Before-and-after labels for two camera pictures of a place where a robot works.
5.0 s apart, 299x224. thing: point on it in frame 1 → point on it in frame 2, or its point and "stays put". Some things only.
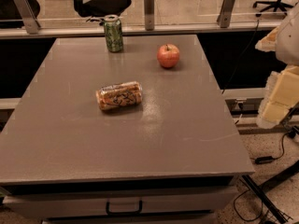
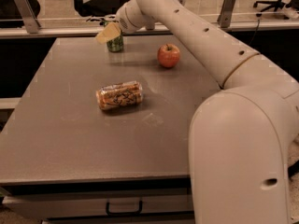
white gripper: (289, 41) → (123, 18)
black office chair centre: (90, 1) stays put
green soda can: (113, 33) stays put
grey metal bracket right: (224, 16) stays put
